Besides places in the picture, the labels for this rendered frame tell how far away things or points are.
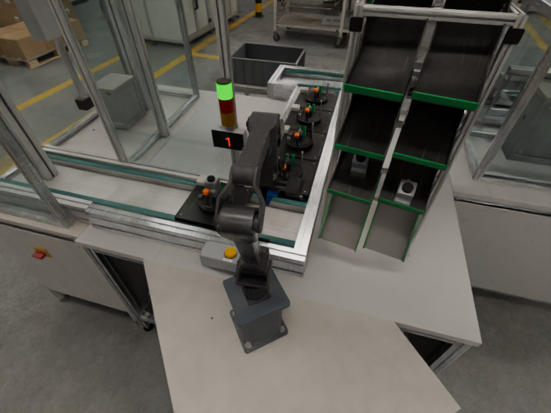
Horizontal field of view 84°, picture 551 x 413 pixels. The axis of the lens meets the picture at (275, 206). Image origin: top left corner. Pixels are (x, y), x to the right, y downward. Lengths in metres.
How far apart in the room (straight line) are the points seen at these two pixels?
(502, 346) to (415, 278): 1.18
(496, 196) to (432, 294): 0.69
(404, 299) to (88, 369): 1.70
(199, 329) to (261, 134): 0.68
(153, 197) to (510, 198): 1.61
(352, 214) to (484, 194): 0.81
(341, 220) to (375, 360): 0.44
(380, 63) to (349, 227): 0.52
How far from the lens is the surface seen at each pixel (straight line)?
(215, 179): 1.17
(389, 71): 0.82
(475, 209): 1.76
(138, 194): 1.46
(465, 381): 2.15
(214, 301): 1.11
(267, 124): 0.66
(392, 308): 1.14
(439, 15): 0.85
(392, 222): 1.09
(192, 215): 1.21
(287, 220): 1.22
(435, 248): 1.36
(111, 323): 2.23
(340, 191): 0.95
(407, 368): 1.08
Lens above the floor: 1.82
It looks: 45 degrees down
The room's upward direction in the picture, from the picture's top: straight up
